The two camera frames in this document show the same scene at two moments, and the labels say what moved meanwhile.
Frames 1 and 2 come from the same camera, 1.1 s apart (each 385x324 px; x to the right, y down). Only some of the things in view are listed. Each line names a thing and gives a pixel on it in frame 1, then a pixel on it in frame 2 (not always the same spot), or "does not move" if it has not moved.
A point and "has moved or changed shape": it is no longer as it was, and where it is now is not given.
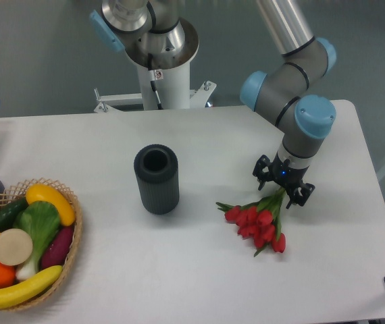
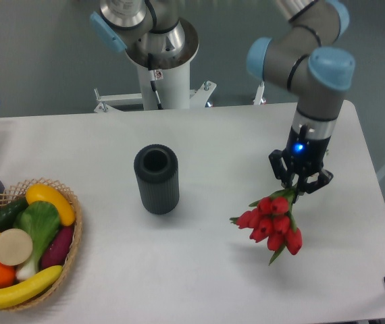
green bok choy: x=42 y=221 does not move
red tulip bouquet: x=259 y=221 has moved or changed shape
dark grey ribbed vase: x=156 y=167 does not move
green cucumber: x=3 y=219 does not move
